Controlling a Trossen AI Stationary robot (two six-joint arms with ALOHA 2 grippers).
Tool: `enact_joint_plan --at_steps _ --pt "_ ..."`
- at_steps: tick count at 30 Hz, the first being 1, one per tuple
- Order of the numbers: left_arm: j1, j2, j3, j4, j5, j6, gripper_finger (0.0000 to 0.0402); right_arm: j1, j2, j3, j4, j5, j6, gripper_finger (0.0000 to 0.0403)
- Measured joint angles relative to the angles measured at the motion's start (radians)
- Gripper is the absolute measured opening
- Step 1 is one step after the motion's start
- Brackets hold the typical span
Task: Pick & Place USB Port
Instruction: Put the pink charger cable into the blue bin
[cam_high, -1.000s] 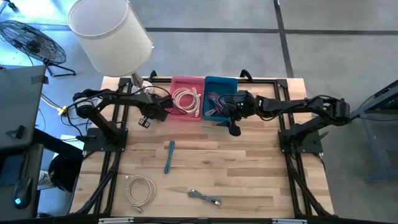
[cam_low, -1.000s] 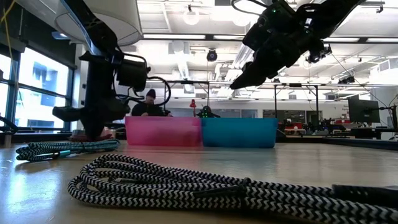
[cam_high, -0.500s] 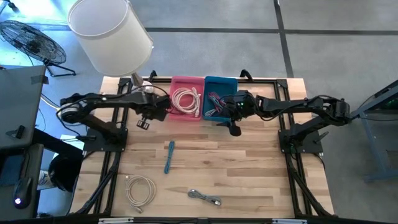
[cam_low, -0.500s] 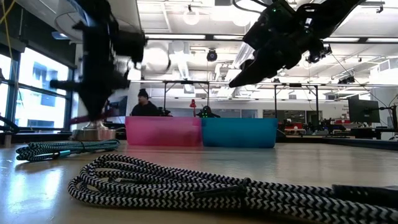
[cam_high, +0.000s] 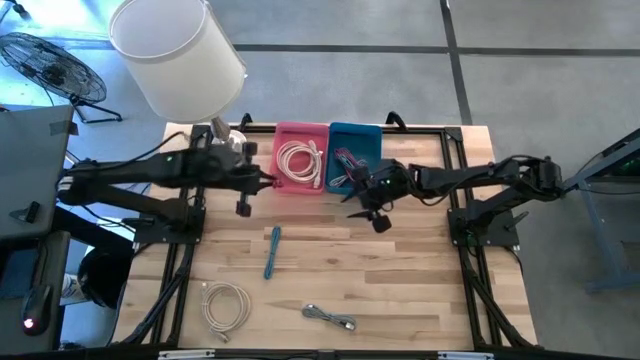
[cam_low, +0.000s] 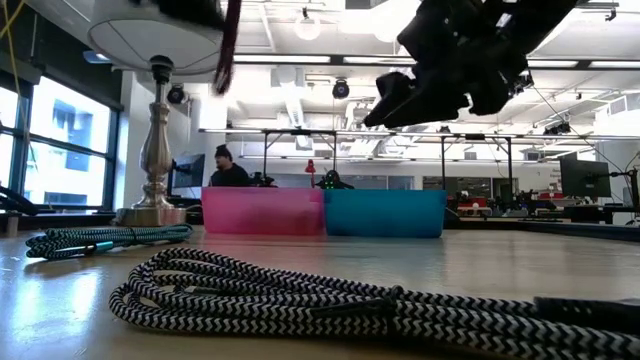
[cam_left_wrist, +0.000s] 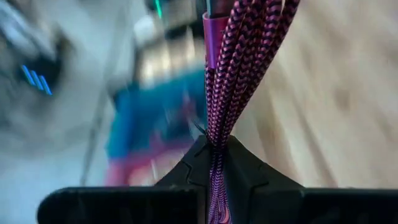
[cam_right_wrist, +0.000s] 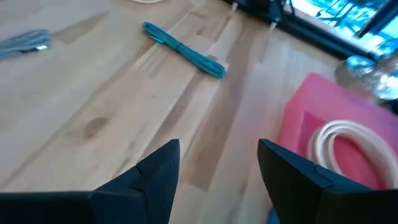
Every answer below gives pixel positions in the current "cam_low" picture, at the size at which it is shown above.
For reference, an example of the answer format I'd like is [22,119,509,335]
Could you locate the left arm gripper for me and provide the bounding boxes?
[130,0,227,30]

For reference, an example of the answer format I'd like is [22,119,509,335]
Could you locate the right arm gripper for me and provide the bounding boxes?
[363,0,532,130]

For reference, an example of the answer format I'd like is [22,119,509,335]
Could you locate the maroon braided USB cable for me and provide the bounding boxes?
[211,0,244,98]

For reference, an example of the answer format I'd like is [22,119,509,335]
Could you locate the teal braided USB cable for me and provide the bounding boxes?
[24,223,195,262]

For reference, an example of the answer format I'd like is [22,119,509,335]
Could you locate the black-and-white braided USB cable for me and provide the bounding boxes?
[108,246,640,360]

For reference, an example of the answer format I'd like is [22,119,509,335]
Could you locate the long ceiling light bar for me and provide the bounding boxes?
[230,53,640,71]

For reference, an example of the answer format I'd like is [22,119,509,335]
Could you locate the black device with green lights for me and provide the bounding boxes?
[319,169,356,191]

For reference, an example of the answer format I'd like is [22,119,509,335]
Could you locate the blue plastic bin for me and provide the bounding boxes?
[323,188,448,239]

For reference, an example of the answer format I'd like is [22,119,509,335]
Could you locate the table lamp with white shade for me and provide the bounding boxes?
[87,0,225,228]

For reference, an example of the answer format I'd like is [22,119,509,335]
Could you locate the dark tilted computer monitor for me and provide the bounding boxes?
[171,153,207,190]

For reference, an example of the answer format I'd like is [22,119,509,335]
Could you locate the person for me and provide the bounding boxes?
[208,144,252,189]

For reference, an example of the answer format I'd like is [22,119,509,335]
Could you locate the pink plastic bin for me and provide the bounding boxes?
[200,186,327,237]

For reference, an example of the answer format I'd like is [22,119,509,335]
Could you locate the black flat computer monitor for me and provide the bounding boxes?
[559,158,613,199]

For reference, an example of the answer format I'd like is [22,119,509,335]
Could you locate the white ring ceiling light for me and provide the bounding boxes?
[293,13,322,41]

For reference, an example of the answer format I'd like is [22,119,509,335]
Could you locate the black metal workstation frame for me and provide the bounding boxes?
[198,128,516,191]

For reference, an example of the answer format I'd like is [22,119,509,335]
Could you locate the black aluminium table frame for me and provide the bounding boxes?
[0,208,640,243]

